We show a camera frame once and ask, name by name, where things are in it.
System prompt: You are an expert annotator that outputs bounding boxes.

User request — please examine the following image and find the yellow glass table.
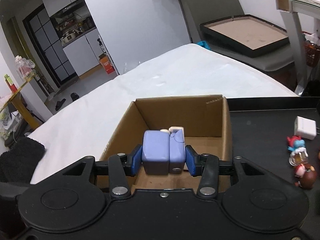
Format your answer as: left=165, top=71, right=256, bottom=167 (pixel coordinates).
left=1, top=74, right=40, bottom=130

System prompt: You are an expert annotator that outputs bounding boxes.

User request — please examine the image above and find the red blue mug figurine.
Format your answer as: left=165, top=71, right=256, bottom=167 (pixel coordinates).
left=287, top=135, right=308, bottom=166

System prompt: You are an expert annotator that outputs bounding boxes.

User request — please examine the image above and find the grey chair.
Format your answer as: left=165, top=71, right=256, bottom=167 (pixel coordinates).
left=177, top=0, right=296, bottom=73

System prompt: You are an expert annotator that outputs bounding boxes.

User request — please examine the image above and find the brown cardboard box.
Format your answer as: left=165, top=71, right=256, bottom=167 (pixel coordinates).
left=100, top=95, right=232, bottom=190

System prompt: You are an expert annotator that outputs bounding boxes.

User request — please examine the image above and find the white kitchen cabinet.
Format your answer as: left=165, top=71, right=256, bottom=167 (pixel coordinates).
left=63, top=28, right=103, bottom=76

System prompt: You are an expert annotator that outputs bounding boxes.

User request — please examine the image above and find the brown round-head figurine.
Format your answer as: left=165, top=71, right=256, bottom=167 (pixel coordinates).
left=294, top=163, right=317, bottom=190

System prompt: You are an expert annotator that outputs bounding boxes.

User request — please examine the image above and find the glass perfume bottle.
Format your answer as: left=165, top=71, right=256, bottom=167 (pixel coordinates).
left=15, top=55, right=35, bottom=79

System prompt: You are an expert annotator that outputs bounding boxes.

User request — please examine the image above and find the orange cardboard box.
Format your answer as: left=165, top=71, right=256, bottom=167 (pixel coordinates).
left=99, top=54, right=115, bottom=74

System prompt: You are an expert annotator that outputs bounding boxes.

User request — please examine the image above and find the black fuzzy cloth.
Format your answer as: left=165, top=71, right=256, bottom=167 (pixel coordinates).
left=1, top=137, right=46, bottom=184

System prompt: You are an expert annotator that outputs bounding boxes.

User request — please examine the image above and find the white tablecloth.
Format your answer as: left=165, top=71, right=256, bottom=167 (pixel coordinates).
left=26, top=43, right=299, bottom=185

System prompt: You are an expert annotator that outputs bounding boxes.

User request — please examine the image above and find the black tray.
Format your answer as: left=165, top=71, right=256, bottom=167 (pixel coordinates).
left=216, top=97, right=319, bottom=239

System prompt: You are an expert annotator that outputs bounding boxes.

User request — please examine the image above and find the black picture frame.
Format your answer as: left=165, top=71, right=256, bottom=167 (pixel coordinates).
left=200, top=15, right=289, bottom=58

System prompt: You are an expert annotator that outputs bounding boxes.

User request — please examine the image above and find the black slipper right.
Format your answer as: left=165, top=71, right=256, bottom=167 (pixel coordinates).
left=71, top=93, right=80, bottom=102

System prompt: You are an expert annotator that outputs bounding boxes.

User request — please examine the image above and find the white side table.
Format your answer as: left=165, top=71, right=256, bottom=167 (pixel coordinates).
left=276, top=0, right=319, bottom=95

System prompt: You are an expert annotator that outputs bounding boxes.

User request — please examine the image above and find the black slipper left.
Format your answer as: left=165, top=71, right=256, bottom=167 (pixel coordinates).
left=55, top=98, right=66, bottom=111

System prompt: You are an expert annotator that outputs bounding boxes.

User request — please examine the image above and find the purple block toy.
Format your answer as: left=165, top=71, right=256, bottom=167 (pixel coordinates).
left=142, top=126, right=185, bottom=176

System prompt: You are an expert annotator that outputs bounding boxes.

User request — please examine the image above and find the white power adapter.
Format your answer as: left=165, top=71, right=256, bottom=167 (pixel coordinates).
left=294, top=116, right=317, bottom=140

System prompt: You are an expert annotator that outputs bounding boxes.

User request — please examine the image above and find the black slipper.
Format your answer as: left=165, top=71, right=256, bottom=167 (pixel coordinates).
left=55, top=98, right=66, bottom=111
left=71, top=93, right=80, bottom=102

